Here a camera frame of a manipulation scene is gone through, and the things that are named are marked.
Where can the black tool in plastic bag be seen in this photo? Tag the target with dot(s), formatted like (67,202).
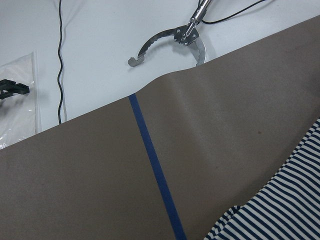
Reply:
(19,105)

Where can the navy white striped polo shirt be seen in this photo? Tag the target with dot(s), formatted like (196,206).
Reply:
(287,207)

